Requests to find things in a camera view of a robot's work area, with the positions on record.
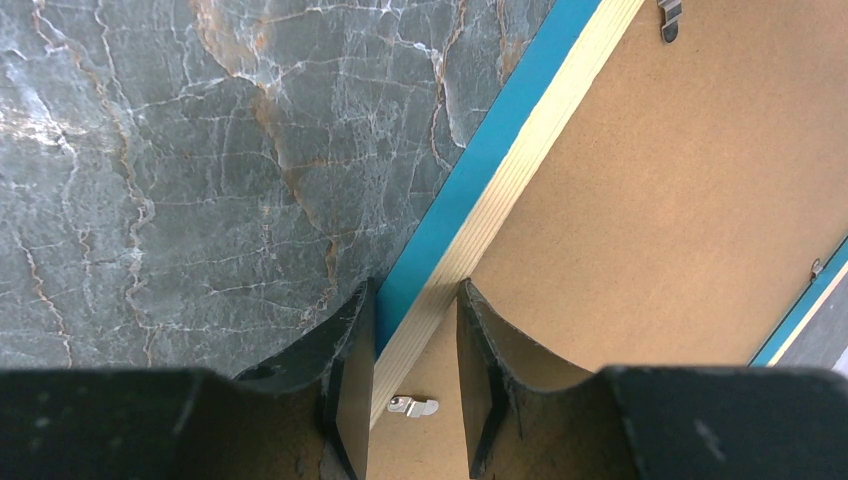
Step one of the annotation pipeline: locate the blue picture frame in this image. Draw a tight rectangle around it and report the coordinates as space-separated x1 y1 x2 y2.
368 1 847 479

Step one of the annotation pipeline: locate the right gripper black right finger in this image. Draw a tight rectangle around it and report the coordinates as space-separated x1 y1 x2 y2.
457 280 847 479

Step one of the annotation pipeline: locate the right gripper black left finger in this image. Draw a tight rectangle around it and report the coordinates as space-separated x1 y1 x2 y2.
1 281 375 479

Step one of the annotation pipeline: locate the silver frame retaining clip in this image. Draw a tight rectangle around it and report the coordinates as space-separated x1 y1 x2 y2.
386 396 440 418

